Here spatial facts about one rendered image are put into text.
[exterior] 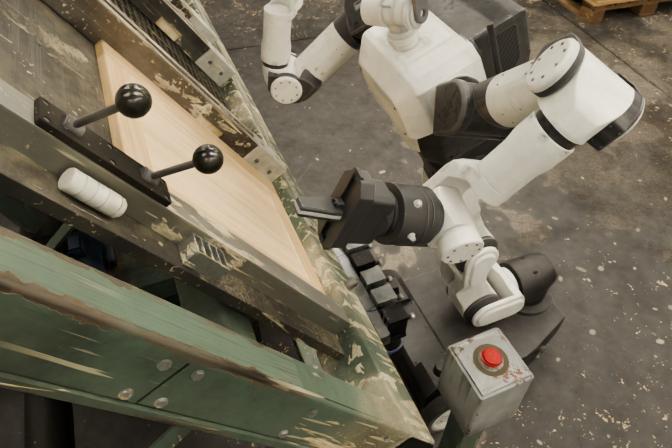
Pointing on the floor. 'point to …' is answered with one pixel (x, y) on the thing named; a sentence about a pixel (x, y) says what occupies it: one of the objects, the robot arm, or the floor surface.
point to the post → (453, 435)
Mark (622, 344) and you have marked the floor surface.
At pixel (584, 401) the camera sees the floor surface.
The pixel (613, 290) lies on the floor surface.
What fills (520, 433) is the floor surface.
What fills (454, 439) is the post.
